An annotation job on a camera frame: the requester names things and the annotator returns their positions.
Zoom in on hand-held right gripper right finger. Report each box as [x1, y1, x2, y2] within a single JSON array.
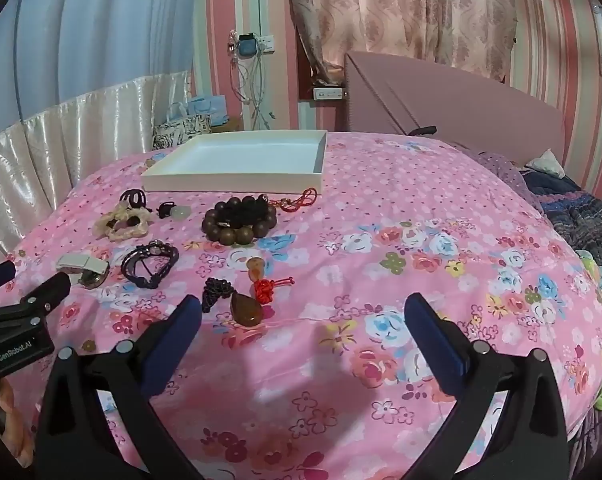
[[403, 292, 572, 480]]

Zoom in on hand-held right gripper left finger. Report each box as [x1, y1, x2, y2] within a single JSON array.
[[35, 294, 204, 480]]

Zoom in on white and silver bangle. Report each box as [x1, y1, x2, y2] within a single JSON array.
[[56, 253, 110, 290]]

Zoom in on amber teardrop pendant dark cord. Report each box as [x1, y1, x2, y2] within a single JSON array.
[[202, 277, 266, 325]]

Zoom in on dark woven cord bracelet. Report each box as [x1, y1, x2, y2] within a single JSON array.
[[120, 240, 180, 290]]

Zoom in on cream shell bracelet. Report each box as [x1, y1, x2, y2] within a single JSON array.
[[95, 201, 152, 241]]

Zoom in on gourd pendant red knot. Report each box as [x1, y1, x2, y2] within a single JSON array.
[[245, 257, 296, 306]]

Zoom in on brown wooden bead bracelet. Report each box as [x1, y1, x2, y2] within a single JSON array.
[[202, 199, 278, 247]]

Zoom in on pale jade pendant black cord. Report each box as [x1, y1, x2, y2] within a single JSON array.
[[154, 200, 190, 221]]

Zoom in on black hair tie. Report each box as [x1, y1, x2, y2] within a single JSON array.
[[119, 188, 150, 210]]

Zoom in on black bead bracelet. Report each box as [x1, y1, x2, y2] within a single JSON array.
[[226, 194, 278, 227]]

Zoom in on red knotted cord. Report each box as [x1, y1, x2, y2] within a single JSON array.
[[267, 187, 318, 213]]

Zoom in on white shallow box tray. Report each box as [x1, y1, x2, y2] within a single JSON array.
[[141, 130, 328, 195]]

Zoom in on person's left hand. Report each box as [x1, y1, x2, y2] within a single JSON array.
[[0, 377, 36, 468]]

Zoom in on pink floral bedsheet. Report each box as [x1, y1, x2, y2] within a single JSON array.
[[0, 132, 602, 480]]

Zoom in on cream satin cloth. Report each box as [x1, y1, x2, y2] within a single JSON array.
[[0, 70, 190, 268]]

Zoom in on purple dotted cloth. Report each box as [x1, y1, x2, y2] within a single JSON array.
[[472, 152, 532, 197]]

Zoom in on dark blue patterned blanket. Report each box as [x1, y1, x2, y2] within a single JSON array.
[[520, 170, 602, 282]]

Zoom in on floral patterned gift bag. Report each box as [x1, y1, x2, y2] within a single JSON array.
[[153, 102, 212, 150]]

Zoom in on white pillow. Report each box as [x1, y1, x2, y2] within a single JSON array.
[[525, 148, 567, 180]]

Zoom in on light blue gift bag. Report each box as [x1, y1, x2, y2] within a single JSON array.
[[187, 95, 228, 127]]

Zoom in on pink padded headboard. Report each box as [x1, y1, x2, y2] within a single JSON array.
[[344, 51, 567, 187]]

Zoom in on pale blue curtain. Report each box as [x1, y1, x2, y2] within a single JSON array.
[[0, 0, 206, 133]]

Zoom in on pink patterned curtain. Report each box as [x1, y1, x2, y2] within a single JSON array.
[[285, 0, 520, 85]]

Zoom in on white charging cables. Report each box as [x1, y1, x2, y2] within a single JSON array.
[[229, 52, 273, 131]]

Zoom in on wall outlet with blue charger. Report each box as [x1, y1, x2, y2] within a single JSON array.
[[227, 31, 277, 59]]

